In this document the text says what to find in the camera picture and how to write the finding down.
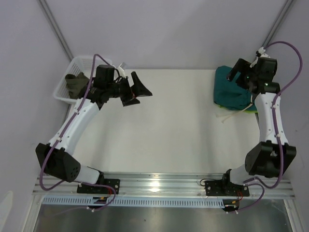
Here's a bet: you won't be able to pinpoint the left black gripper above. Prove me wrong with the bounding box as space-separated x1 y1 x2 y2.
107 72 152 107

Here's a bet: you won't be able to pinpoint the teal green shorts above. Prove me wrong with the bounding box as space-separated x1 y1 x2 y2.
213 66 252 111

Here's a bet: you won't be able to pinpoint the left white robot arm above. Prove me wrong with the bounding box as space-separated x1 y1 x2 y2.
35 67 152 193

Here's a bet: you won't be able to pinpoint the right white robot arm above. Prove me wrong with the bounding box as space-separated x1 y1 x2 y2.
220 57 296 195

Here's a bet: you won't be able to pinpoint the lime green folded shorts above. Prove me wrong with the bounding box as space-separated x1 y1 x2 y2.
216 103 257 114

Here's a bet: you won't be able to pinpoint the olive green shorts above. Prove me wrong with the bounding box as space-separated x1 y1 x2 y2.
65 72 89 99

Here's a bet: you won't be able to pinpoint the white plastic basket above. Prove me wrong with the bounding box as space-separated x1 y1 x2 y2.
53 55 113 105

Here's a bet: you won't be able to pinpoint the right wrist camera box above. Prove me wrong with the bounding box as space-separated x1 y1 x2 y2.
254 57 278 82

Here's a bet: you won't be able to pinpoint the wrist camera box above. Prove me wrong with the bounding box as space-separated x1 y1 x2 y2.
94 64 115 86
254 57 278 82

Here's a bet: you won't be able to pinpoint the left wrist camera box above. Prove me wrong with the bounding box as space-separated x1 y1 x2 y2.
94 64 115 86

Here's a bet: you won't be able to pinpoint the right aluminium corner post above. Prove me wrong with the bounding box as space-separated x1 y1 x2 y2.
262 0 297 47

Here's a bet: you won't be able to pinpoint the aluminium corner post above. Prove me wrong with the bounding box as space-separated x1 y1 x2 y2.
262 0 297 47
37 0 74 61

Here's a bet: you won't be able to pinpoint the aluminium mounting rail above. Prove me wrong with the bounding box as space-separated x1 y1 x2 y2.
32 172 295 200

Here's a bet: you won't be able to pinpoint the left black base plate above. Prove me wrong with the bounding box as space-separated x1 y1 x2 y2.
77 179 121 194

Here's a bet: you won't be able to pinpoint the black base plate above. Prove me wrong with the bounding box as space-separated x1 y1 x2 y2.
77 179 121 194
199 179 250 197

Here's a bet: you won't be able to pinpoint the white slotted cable duct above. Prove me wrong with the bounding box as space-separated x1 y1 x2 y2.
42 195 225 208

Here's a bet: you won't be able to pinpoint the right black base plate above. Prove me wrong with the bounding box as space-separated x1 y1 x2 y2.
199 179 250 197

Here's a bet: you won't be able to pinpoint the left aluminium corner post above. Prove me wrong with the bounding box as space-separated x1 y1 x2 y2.
37 0 74 61

